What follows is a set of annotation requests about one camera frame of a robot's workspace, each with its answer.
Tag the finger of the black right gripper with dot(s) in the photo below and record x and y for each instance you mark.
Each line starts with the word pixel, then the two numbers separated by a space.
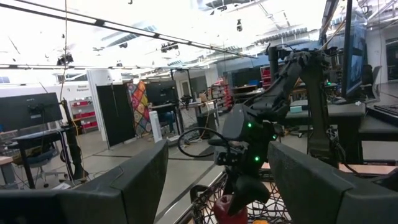
pixel 248 193
pixel 229 182

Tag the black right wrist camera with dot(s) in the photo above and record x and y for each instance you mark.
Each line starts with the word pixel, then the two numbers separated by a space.
pixel 223 155

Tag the shelf with red bins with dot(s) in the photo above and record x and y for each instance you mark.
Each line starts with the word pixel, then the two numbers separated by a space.
pixel 84 115

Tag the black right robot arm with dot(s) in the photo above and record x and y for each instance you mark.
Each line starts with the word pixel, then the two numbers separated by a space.
pixel 280 90

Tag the white tower unit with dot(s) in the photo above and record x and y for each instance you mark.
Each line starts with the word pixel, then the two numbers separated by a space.
pixel 155 127

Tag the black partition panel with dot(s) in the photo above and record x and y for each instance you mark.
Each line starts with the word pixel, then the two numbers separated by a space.
pixel 115 115

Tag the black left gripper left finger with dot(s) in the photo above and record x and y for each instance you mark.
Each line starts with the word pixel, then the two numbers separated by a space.
pixel 109 199

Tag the tall blue-lit monitor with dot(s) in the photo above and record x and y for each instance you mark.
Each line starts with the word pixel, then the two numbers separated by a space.
pixel 354 56

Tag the black side desk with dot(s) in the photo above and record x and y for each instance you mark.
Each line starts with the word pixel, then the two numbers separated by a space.
pixel 348 112

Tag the black office desk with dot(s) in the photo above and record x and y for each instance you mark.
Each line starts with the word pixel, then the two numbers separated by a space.
pixel 40 138

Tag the colourful patchwork quilt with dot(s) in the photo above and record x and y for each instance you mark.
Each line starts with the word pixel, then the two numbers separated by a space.
pixel 141 105

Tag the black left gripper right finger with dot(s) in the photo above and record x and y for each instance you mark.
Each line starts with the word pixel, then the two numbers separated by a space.
pixel 326 199

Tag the black computer monitor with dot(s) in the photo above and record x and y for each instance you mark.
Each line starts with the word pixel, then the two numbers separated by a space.
pixel 161 92
pixel 31 110

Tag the black overhead camera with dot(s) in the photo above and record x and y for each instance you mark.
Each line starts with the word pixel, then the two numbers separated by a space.
pixel 169 47

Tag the small teal box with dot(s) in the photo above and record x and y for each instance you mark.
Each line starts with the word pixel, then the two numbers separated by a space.
pixel 296 109

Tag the dark red apple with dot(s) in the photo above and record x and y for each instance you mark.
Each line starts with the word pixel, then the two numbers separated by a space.
pixel 222 211

